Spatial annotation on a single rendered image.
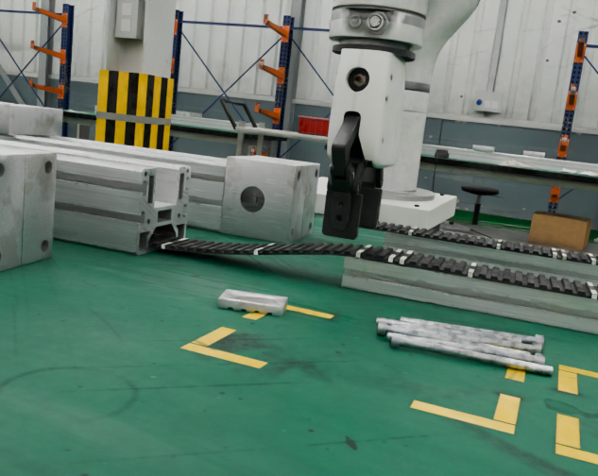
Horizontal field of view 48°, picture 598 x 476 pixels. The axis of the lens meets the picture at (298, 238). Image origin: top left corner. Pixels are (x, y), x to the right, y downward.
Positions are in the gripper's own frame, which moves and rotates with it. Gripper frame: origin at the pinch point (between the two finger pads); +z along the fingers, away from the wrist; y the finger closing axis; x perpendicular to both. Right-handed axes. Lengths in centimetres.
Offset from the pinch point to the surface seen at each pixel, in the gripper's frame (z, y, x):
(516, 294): 4.0, -2.0, -15.5
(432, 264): 2.9, -1.0, -8.0
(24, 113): -5, 16, 52
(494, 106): -52, 758, 26
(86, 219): 3.5, -5.0, 25.7
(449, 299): 5.5, -2.0, -10.0
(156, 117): -2, 295, 195
